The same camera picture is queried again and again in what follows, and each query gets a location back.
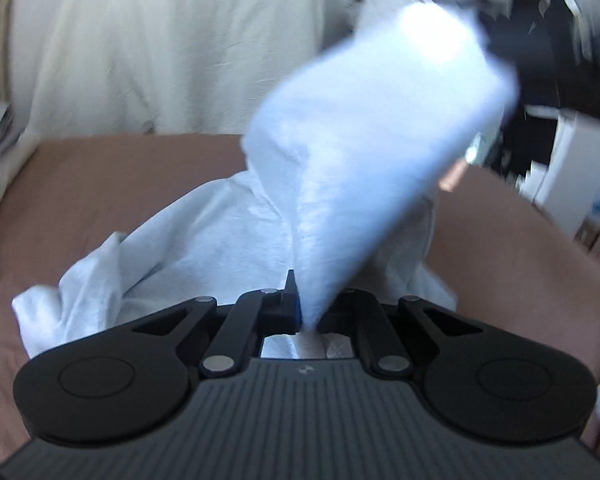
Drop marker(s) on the white cabinet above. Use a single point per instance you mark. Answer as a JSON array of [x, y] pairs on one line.
[[580, 175]]

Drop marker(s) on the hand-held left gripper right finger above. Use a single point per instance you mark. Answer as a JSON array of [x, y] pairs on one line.
[[360, 310]]

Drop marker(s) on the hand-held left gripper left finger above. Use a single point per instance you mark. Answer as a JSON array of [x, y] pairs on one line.
[[294, 310]]

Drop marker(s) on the light blue hoodie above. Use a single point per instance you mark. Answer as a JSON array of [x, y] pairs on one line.
[[355, 135]]

